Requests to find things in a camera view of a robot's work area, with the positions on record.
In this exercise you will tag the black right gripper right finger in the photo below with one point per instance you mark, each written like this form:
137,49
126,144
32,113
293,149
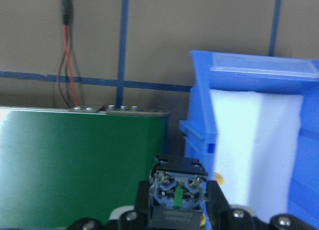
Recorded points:
221,215

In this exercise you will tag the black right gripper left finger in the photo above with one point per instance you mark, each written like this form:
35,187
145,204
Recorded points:
137,218

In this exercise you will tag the red push button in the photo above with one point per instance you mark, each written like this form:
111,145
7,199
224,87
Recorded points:
176,194

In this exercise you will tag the yellow push button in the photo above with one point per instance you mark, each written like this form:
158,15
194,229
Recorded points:
219,178

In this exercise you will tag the white foam pad in destination bin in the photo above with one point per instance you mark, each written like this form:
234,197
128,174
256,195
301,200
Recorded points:
256,147

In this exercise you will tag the green conveyor belt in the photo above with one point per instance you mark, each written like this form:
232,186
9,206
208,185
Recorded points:
57,166

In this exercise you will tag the blue destination plastic bin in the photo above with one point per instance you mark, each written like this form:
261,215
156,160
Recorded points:
262,74

